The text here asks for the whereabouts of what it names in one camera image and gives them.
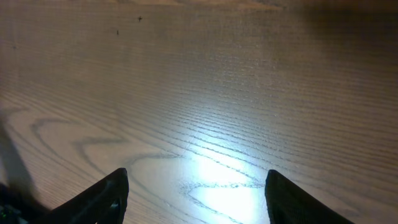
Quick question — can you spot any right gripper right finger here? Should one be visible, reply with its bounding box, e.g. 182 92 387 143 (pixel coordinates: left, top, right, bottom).
265 169 353 224

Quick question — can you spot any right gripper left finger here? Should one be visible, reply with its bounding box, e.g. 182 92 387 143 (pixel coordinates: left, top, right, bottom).
37 168 129 224

